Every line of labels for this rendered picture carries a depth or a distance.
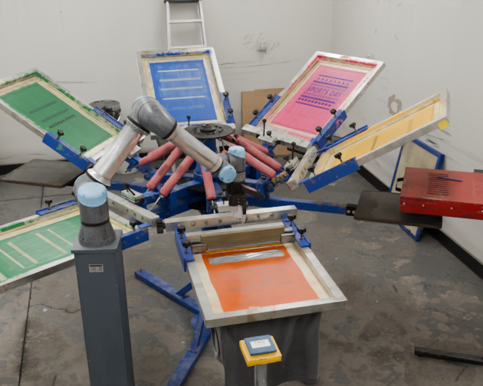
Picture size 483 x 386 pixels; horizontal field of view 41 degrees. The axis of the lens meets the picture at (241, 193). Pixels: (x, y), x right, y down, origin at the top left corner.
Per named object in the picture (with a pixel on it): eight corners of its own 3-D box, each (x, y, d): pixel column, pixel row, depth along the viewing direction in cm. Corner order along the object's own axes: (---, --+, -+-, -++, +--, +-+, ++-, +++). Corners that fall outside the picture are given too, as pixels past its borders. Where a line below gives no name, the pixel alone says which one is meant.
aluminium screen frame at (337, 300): (346, 308, 263) (347, 299, 261) (205, 328, 251) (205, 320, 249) (289, 227, 334) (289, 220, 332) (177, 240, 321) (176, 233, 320)
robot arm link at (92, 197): (81, 225, 257) (78, 194, 252) (77, 213, 269) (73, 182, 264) (112, 220, 261) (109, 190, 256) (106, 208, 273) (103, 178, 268)
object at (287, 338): (320, 383, 286) (324, 299, 269) (221, 400, 276) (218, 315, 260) (318, 379, 288) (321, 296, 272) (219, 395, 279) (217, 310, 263)
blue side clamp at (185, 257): (195, 270, 295) (194, 257, 293) (184, 272, 294) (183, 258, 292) (185, 242, 322) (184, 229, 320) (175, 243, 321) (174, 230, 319)
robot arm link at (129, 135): (70, 202, 265) (149, 96, 260) (66, 189, 278) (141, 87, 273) (94, 216, 271) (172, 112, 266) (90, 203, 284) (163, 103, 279)
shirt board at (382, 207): (441, 210, 372) (442, 197, 369) (440, 240, 336) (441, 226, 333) (221, 188, 408) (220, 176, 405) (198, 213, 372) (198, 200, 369)
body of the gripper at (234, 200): (225, 201, 303) (225, 178, 298) (243, 199, 305) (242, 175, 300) (229, 207, 296) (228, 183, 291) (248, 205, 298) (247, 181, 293)
